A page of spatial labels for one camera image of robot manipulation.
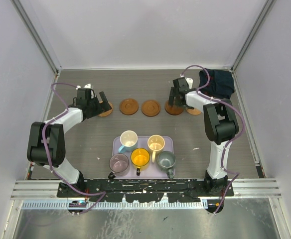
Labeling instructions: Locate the woven rattan coaster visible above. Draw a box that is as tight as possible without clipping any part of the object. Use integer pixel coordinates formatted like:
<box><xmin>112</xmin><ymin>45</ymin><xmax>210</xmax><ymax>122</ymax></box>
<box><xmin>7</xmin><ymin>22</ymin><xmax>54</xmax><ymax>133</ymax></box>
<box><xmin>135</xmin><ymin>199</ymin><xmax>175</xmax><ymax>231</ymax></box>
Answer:
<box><xmin>186</xmin><ymin>108</ymin><xmax>202</xmax><ymax>116</ymax></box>
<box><xmin>98</xmin><ymin>102</ymin><xmax>113</xmax><ymax>117</ymax></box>

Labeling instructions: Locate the brown wooden coaster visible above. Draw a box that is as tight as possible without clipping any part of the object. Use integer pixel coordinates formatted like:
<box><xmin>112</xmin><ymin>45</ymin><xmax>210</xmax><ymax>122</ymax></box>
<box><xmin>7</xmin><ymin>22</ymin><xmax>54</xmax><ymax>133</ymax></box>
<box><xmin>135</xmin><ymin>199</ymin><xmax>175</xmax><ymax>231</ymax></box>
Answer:
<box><xmin>119</xmin><ymin>98</ymin><xmax>139</xmax><ymax>115</ymax></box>
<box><xmin>164</xmin><ymin>101</ymin><xmax>184</xmax><ymax>116</ymax></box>
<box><xmin>142</xmin><ymin>100</ymin><xmax>161</xmax><ymax>117</ymax></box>

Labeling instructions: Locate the cream mug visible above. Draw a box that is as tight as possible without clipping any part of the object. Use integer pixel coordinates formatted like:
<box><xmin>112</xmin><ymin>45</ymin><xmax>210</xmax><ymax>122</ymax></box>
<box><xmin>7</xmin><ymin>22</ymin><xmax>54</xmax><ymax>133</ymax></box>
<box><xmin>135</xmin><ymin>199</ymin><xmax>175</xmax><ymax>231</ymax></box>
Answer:
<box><xmin>147</xmin><ymin>135</ymin><xmax>165</xmax><ymax>163</ymax></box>

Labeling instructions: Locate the grey green mug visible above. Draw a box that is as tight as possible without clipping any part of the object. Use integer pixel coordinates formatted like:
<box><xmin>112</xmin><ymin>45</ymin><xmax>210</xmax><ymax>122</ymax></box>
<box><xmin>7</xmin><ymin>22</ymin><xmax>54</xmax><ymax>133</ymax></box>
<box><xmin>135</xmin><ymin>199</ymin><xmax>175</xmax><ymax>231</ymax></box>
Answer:
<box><xmin>156</xmin><ymin>151</ymin><xmax>176</xmax><ymax>179</ymax></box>

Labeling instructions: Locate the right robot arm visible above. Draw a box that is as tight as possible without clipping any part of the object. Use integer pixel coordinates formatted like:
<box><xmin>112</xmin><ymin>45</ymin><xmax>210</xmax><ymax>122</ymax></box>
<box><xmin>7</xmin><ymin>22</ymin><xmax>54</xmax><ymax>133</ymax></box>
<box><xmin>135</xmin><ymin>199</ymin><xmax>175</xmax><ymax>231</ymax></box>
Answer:
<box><xmin>168</xmin><ymin>77</ymin><xmax>239</xmax><ymax>196</ymax></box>

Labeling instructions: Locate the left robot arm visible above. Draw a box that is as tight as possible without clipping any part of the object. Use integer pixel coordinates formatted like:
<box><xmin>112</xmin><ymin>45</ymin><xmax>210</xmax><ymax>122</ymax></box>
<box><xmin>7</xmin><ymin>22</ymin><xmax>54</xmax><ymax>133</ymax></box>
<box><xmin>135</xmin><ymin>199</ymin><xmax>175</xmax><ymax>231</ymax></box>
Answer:
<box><xmin>27</xmin><ymin>84</ymin><xmax>112</xmax><ymax>197</ymax></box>

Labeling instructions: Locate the white and blue mug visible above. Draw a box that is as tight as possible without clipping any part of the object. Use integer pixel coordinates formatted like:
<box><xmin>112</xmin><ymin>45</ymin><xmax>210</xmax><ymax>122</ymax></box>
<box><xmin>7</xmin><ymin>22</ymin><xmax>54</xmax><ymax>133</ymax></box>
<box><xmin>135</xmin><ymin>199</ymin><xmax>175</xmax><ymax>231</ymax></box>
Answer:
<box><xmin>118</xmin><ymin>130</ymin><xmax>138</xmax><ymax>153</ymax></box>

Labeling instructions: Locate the dark blue folded cloth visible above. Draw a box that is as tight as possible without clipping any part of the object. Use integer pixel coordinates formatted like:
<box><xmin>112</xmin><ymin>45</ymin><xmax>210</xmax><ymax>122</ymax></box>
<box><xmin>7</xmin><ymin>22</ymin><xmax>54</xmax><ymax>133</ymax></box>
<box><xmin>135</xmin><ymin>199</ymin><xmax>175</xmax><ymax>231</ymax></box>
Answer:
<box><xmin>199</xmin><ymin>69</ymin><xmax>235</xmax><ymax>99</ymax></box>

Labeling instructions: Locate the purple glass mug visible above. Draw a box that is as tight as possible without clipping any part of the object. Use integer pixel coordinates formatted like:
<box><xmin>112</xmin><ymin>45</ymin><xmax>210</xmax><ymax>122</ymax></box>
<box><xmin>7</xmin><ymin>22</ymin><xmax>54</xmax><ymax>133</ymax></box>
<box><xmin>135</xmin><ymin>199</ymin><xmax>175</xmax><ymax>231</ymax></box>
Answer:
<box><xmin>108</xmin><ymin>153</ymin><xmax>130</xmax><ymax>180</ymax></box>

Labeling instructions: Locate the yellow mug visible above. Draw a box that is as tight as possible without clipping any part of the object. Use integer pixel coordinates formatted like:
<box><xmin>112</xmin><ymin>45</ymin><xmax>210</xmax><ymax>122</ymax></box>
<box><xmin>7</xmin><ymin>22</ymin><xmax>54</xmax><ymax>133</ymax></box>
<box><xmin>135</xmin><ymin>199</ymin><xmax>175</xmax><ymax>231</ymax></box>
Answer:
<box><xmin>130</xmin><ymin>148</ymin><xmax>150</xmax><ymax>176</ymax></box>

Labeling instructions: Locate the lavender plastic tray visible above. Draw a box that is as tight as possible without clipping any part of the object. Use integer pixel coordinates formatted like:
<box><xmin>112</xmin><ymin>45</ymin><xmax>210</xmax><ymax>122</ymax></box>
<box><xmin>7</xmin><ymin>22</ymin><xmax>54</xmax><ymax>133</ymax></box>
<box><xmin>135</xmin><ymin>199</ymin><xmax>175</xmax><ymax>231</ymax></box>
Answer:
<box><xmin>112</xmin><ymin>136</ymin><xmax>174</xmax><ymax>179</ymax></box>

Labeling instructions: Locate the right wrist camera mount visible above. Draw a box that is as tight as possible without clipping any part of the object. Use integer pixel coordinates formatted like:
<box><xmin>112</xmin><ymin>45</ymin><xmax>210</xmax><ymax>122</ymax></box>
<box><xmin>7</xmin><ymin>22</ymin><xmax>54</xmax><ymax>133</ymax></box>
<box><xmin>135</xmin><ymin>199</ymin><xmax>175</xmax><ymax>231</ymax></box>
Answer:
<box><xmin>185</xmin><ymin>77</ymin><xmax>193</xmax><ymax>89</ymax></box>

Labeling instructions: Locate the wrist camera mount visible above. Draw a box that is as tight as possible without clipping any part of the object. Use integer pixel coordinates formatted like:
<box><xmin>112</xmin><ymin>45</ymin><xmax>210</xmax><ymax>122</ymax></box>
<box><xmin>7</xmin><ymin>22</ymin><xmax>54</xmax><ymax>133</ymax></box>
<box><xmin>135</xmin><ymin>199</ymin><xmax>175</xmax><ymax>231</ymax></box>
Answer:
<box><xmin>76</xmin><ymin>84</ymin><xmax>93</xmax><ymax>90</ymax></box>
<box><xmin>185</xmin><ymin>77</ymin><xmax>193</xmax><ymax>89</ymax></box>

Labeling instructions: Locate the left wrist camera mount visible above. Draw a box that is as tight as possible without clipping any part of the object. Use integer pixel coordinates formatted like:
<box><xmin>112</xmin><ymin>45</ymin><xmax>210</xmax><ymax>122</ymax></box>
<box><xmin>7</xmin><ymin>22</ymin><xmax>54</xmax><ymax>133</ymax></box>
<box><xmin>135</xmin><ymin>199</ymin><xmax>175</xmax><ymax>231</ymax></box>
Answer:
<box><xmin>76</xmin><ymin>84</ymin><xmax>93</xmax><ymax>90</ymax></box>

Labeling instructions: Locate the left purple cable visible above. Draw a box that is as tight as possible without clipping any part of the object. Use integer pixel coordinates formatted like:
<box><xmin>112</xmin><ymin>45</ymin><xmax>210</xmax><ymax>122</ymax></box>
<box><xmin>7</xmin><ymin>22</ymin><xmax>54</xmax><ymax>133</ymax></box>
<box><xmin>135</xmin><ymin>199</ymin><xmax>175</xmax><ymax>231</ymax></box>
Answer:
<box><xmin>42</xmin><ymin>83</ymin><xmax>106</xmax><ymax>215</ymax></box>

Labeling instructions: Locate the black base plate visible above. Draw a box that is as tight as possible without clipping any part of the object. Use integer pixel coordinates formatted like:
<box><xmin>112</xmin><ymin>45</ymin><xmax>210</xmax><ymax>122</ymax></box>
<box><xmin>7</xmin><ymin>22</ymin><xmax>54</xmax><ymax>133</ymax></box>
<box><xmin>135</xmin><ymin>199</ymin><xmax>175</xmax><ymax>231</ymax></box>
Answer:
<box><xmin>57</xmin><ymin>178</ymin><xmax>235</xmax><ymax>204</ymax></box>

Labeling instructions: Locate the aluminium frame rail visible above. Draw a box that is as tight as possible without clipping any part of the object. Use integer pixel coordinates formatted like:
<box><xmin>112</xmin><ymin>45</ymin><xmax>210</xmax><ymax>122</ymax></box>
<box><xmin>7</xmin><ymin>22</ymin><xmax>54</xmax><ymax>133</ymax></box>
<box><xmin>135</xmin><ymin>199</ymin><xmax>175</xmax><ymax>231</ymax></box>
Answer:
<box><xmin>11</xmin><ymin>178</ymin><xmax>281</xmax><ymax>200</ymax></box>

